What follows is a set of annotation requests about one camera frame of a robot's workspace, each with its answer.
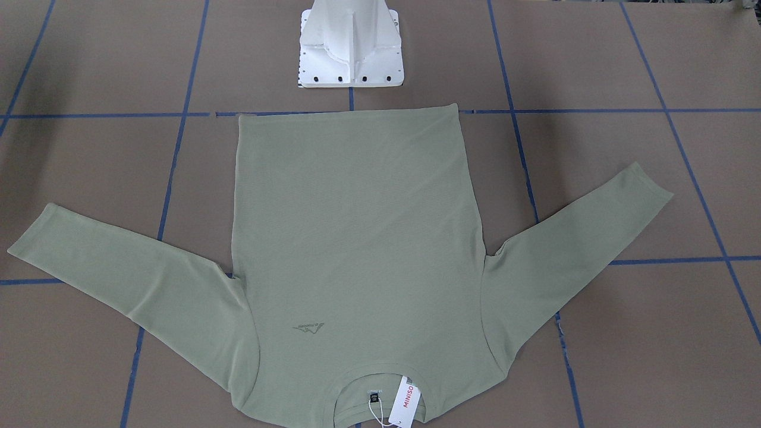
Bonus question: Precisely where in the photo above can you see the green long-sleeve shirt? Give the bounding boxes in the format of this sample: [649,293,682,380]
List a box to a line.
[8,105,673,427]

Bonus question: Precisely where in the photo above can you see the white red Miniso hang tag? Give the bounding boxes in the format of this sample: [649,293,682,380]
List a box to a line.
[388,376,422,428]

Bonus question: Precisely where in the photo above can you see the white camera mast base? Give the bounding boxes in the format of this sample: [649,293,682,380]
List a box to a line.
[297,1,405,89]

